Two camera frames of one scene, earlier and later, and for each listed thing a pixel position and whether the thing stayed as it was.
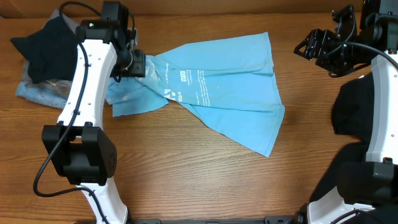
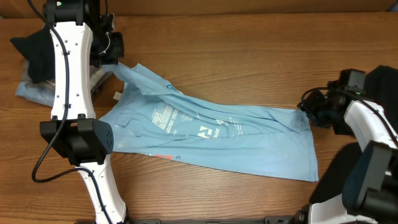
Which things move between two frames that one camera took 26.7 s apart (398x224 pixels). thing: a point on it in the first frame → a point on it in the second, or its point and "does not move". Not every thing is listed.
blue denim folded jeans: x=45 y=94 does not move
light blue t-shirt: x=233 y=80 → x=154 y=117
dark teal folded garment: x=51 y=51 does not move
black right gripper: x=323 y=38 → x=308 y=105
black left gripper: x=138 y=68 → x=117 y=51
